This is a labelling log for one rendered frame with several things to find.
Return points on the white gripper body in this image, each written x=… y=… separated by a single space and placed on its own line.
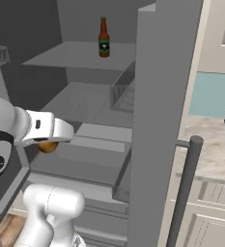
x=63 y=130

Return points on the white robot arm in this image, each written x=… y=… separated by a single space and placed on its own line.
x=49 y=209

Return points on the orange brown sweet potato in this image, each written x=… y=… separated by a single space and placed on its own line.
x=48 y=147

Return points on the grey glass fridge shelf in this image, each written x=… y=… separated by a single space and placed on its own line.
x=85 y=103
x=81 y=54

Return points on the clear fridge drawer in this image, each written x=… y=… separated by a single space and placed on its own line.
x=123 y=90

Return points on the grey fridge door with bins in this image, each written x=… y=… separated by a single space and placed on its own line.
x=7 y=180

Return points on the brown beer bottle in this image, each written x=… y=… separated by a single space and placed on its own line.
x=104 y=38

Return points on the grey fridge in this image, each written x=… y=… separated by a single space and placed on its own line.
x=85 y=19

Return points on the clear door bin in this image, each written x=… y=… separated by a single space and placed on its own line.
x=123 y=183

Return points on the cream base cupboards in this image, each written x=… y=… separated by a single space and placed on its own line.
x=207 y=212

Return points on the cream wall cupboard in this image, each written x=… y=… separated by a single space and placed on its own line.
x=218 y=35

